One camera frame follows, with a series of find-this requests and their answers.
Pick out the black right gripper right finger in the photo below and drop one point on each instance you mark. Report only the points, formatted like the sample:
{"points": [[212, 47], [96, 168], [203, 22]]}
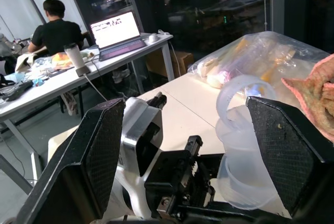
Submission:
{"points": [[287, 151]]}

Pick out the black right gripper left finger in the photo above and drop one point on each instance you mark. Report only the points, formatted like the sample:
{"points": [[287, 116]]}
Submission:
{"points": [[78, 156]]}

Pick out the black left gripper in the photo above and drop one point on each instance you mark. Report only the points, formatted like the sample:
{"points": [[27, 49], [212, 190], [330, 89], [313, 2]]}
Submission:
{"points": [[180, 177]]}

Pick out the small white cup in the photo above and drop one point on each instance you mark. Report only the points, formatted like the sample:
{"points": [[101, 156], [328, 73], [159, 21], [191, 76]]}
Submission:
{"points": [[153, 38]]}

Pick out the stack of clear plastic cups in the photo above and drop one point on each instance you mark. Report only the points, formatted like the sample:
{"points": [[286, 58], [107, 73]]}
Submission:
{"points": [[235, 140]]}

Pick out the pink cloth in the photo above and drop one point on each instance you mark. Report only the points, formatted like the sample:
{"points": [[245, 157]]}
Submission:
{"points": [[315, 96]]}

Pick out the white desk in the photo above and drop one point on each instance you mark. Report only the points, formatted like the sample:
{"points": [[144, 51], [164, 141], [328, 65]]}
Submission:
{"points": [[68, 80]]}

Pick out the black threaded bolt fitting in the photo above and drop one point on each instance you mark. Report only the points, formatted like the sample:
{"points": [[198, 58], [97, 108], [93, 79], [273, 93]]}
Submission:
{"points": [[157, 100]]}

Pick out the black device on desk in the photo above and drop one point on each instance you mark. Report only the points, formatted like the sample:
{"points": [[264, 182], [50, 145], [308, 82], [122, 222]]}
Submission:
{"points": [[17, 91]]}

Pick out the orange snack bag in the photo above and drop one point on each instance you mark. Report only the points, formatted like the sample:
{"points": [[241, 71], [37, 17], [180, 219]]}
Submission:
{"points": [[61, 60]]}

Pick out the clear plastic bag with items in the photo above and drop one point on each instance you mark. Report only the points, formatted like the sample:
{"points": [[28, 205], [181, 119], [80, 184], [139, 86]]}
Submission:
{"points": [[261, 57]]}

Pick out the white tumbler with dark lid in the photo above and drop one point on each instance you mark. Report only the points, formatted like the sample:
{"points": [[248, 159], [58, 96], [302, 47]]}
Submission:
{"points": [[75, 58]]}

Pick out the cardboard box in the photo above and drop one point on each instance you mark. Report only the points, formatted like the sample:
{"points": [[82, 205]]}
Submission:
{"points": [[172, 62]]}

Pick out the person in black shirt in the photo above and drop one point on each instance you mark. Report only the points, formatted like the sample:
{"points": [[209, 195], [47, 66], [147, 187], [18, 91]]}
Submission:
{"points": [[56, 36]]}

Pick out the open laptop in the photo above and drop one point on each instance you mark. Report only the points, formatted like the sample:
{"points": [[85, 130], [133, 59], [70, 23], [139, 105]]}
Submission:
{"points": [[114, 32]]}

